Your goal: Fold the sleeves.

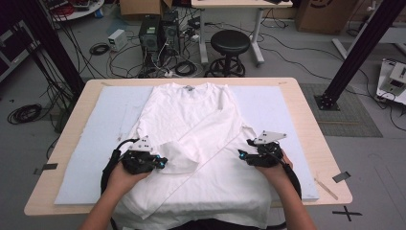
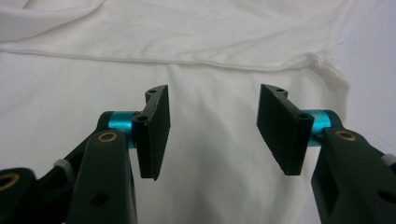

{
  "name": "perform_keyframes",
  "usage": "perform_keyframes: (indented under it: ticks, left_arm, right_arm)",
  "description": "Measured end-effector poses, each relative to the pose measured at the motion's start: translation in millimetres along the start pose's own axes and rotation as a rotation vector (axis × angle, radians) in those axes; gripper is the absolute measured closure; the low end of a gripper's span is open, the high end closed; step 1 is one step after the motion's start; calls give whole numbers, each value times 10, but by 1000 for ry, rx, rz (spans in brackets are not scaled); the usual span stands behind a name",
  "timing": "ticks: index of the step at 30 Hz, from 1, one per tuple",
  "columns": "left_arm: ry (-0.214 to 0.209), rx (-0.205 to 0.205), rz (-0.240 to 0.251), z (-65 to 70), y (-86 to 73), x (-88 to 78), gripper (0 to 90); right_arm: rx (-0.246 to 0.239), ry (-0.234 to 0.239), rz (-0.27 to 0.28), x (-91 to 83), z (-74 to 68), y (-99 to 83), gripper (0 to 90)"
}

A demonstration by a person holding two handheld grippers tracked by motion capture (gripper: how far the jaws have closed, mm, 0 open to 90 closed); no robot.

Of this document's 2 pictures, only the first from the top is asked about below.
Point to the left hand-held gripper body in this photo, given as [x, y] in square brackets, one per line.
[140, 161]

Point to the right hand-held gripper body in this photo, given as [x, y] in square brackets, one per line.
[266, 158]

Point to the white t-shirt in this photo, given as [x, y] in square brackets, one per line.
[198, 127]

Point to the person's right hand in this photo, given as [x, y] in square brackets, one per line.
[277, 172]

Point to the person's left hand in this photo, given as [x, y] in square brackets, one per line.
[123, 182]

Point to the light blue foam mat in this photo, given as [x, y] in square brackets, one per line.
[105, 127]

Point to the thin wooden stick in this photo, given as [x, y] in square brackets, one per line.
[326, 189]

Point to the black tape strip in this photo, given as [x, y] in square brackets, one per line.
[341, 177]
[49, 166]

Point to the person's dark clothing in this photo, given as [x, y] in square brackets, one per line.
[210, 225]

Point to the white power strip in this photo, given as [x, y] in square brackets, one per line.
[169, 74]

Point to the grey floor mat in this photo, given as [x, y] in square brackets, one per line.
[348, 118]

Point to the black tape cross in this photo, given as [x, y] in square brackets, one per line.
[347, 213]

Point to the black round stool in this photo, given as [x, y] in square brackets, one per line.
[230, 43]

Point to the black computer tower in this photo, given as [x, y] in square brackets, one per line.
[170, 32]
[149, 35]

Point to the white power supply box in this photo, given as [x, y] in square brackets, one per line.
[117, 40]

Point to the white desk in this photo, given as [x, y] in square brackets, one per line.
[239, 3]

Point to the large printed cardboard box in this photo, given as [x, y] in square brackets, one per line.
[325, 16]

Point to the white electronic device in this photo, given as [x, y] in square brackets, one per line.
[392, 80]

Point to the open cardboard box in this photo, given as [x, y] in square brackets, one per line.
[140, 7]

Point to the round white table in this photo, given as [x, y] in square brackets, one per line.
[86, 11]

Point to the grey metal rack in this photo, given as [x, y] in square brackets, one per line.
[12, 54]

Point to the black metal post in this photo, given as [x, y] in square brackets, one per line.
[54, 48]
[357, 54]

